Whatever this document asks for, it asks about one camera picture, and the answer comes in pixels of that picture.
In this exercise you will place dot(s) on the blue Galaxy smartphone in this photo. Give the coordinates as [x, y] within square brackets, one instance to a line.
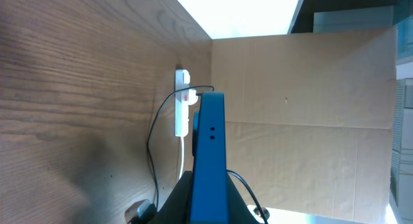
[208, 201]

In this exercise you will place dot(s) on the white power strip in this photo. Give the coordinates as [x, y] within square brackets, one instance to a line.
[182, 81]

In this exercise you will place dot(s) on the white charger adapter plug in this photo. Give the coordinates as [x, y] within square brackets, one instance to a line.
[189, 97]

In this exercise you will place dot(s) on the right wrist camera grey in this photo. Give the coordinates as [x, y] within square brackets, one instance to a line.
[141, 212]

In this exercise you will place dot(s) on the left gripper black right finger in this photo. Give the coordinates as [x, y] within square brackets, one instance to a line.
[238, 212]

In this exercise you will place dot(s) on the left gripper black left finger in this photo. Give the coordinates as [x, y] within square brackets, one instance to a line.
[176, 208]

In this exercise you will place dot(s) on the brown cardboard panel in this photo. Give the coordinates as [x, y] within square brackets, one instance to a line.
[309, 119]

